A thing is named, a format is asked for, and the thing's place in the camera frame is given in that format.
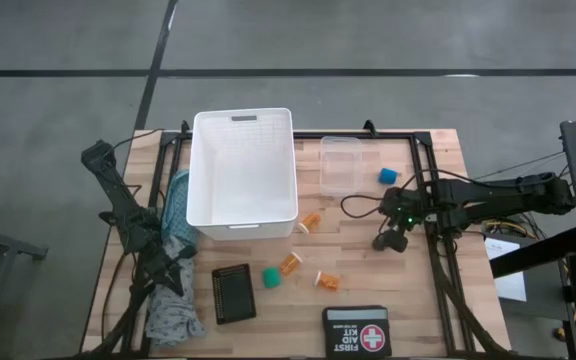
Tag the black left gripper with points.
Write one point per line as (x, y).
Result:
(158, 260)

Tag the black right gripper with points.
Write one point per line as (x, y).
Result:
(397, 240)

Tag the grey patterned cloth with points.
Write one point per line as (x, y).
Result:
(173, 310)

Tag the orange pill bottle white cap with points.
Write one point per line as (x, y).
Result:
(328, 281)
(310, 221)
(290, 263)

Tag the green bandage roll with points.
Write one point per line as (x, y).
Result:
(271, 277)

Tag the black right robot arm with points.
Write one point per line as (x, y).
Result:
(493, 197)

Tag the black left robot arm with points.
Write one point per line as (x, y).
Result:
(118, 195)

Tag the small black slotted basket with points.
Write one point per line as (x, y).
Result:
(233, 294)

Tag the large white perforated basket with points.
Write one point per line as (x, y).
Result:
(243, 175)

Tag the teal patterned cloth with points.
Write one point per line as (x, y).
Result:
(175, 205)

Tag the clear plastic container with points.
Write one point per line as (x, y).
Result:
(340, 170)

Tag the white paper sheet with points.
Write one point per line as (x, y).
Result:
(505, 265)

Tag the black desk crossbar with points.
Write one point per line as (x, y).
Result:
(538, 252)

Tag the black table frame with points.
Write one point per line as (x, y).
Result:
(398, 135)

